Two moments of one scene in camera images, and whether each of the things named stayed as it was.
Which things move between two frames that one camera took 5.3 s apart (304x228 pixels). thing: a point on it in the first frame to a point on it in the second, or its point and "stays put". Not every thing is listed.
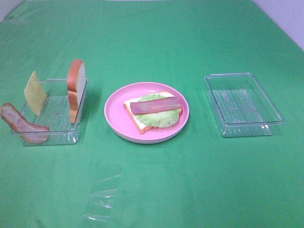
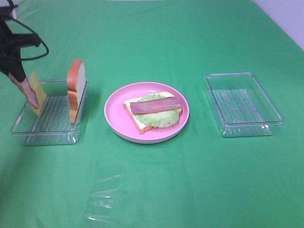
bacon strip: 30,132 to 26,88
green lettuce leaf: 157,119 stays put
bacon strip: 155,105 stays put
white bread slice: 141,126 stays put
